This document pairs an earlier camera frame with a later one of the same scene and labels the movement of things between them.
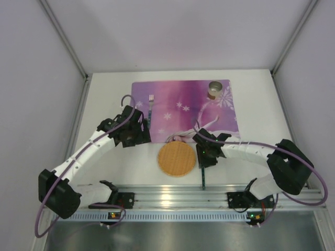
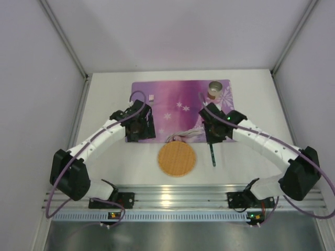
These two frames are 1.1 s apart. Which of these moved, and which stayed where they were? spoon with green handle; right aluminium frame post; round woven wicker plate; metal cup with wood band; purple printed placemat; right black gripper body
Moved: spoon with green handle; right black gripper body
Stayed: purple printed placemat; right aluminium frame post; round woven wicker plate; metal cup with wood band
